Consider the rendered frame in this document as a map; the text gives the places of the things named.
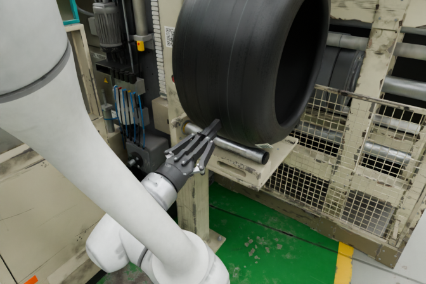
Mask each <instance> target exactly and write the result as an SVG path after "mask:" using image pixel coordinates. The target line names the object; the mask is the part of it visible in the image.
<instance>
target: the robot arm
mask: <svg viewBox="0 0 426 284"><path fill-rule="evenodd" d="M0 128H1V129H4V130H5V131H6V132H8V133H10V134H11V135H13V136H14V137H16V138H18V139H19V140H20V141H22V142H24V143H25V144H26V145H28V146H29V147H31V149H33V150H34V151H36V152H37V153H38V154H39V155H40V156H42V157H43V158H44V159H46V160H47V161H48V162H49V163H50V164H51V165H52V166H53V167H55V168H56V169H57V170H58V171H59V172H61V173H62V174H63V175H64V176H65V177H66V178H67V179H68V180H69V181H70V182H71V183H73V184H74V185H75V186H76V187H77V188H78V189H80V190H81V192H83V193H84V194H85V195H86V196H87V197H89V198H90V199H91V200H92V201H93V202H94V203H95V204H96V205H97V206H99V207H100V208H101V209H102V210H104V211H105V212H106V214H105V215H104V216H103V217H102V218H101V220H100V221H99V223H98V224H97V225H96V227H95V228H94V229H93V231H92V232H91V234H90V235H89V237H88V239H87V241H86V252H87V254H88V256H89V258H90V259H91V260H92V261H93V262H94V263H95V264H96V265H97V266H98V267H99V268H101V269H102V270H104V271H105V272H107V273H111V272H114V271H117V270H119V269H121V268H123V267H124V266H126V264H127V263H128V262H129V261H130V262H132V263H133V264H135V265H137V266H138V267H139V268H141V269H142V270H143V271H144V272H145V273H146V274H147V275H148V277H149V278H150V279H151V281H152V282H153V283H154V284H230V281H229V273H228V271H227V269H226V267H225V265H224V264H223V262H222V261H221V260H220V258H218V256H217V255H216V254H214V252H213V250H212V249H211V248H210V247H209V246H208V245H206V244H205V243H204V242H203V241H202V239H201V238H200V237H199V236H197V235H196V234H194V233H192V232H189V231H186V230H183V229H181V228H180V227H179V226H178V225H177V224H176V223H175V222H174V220H173V219H172V218H171V217H170V216H169V215H168V213H166V212H167V210H168V209H169V207H170V206H171V205H172V204H173V203H174V201H175V200H176V199H177V197H178V194H177V193H178V192H179V191H180V189H181V188H182V187H183V186H184V185H185V183H186V182H187V180H188V178H190V177H192V176H193V175H194V174H198V173H200V174H201V175H202V176H203V175H204V174H205V168H206V166H207V163H208V161H209V159H210V157H211V155H212V153H213V151H214V148H215V146H214V141H213V139H214V138H215V137H216V136H217V132H218V131H219V130H220V128H222V127H221V121H220V120H219V119H215V120H214V121H213V122H212V123H211V124H210V126H209V127H206V128H205V129H204V130H203V131H202V132H200V131H198V132H197V134H195V133H191V134H190V135H189V136H187V137H186V138H184V139H183V140H182V141H180V142H179V143H178V144H176V145H175V146H173V147H172V148H170V149H168V150H165V151H164V154H165V157H166V161H165V162H164V163H163V164H162V165H161V166H160V167H159V168H158V169H157V170H156V171H155V172H151V173H149V174H148V175H147V176H146V177H145V178H144V179H143V180H142V182H139V181H138V180H137V178H136V177H135V176H134V175H133V174H132V172H131V171H130V170H129V169H128V168H127V167H126V166H125V165H124V164H123V162H122V161H121V160H120V159H119V158H118V156H116V154H115V153H114V152H113V151H112V149H111V148H110V147H109V146H108V145H107V144H106V142H105V141H104V140H103V138H102V137H101V136H100V134H99V133H98V131H97V130H96V128H95V127H94V125H93V123H92V122H91V119H90V118H89V115H88V114H87V110H86V107H85V104H84V100H83V98H82V93H81V89H80V85H79V81H78V78H77V72H76V69H75V63H74V56H73V52H72V47H71V45H70V41H69V40H68V36H67V33H66V31H65V28H64V25H63V22H62V19H61V16H60V12H59V9H58V5H57V2H56V0H0ZM201 155H202V157H201V159H200V161H199V164H197V166H196V167H195V164H196V162H197V160H198V159H199V158H200V156H201Z"/></svg>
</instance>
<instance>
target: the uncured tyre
mask: <svg viewBox="0 0 426 284"><path fill-rule="evenodd" d="M330 13H331V0H184V2H183V5H182V7H181V10H180V12H179V15H178V18H177V22H176V27H175V31H174V37H173V43H172V73H173V77H174V83H175V86H176V91H177V95H178V98H179V101H180V104H181V106H182V108H183V110H184V112H185V113H186V115H187V116H188V117H189V118H190V119H191V120H192V121H193V122H194V123H195V124H196V125H198V126H199V127H201V128H202V129H205V128H206V127H209V126H210V124H211V123H212V122H213V121H214V120H215V119H219V120H220V121H221V127H222V128H220V130H219V131H218V132H217V135H219V136H222V137H224V138H227V139H230V140H232V141H235V142H237V143H240V144H243V145H245V146H248V147H252V148H258V146H255V145H258V144H269V145H273V144H275V143H277V142H279V141H281V140H283V139H285V138H286V137H287V136H288V135H289V134H290V133H291V132H292V130H293V129H294V127H295V126H296V125H297V123H298V121H299V120H300V118H301V117H302V114H303V113H304V110H305V109H306V107H307V104H308V102H309V100H310V97H311V95H312V93H313V89H314V87H315V84H316V81H317V78H318V75H319V72H320V68H321V64H322V61H323V57H324V54H325V48H326V42H327V39H328V31H329V26H330Z"/></svg>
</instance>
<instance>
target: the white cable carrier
mask: <svg viewBox="0 0 426 284"><path fill-rule="evenodd" d="M151 1H152V2H151V5H152V10H155V11H152V14H153V16H152V18H153V19H154V20H153V23H154V25H153V28H155V29H154V32H156V33H154V36H155V41H156V42H155V45H157V46H155V48H156V49H157V50H156V53H157V54H156V56H157V57H158V58H157V61H158V62H157V65H158V66H157V68H159V69H158V72H159V73H158V76H159V77H158V79H159V83H160V84H159V86H160V92H161V93H165V94H167V93H166V85H165V74H164V73H165V72H164V59H163V49H162V37H161V29H160V15H159V8H158V0H151Z"/></svg>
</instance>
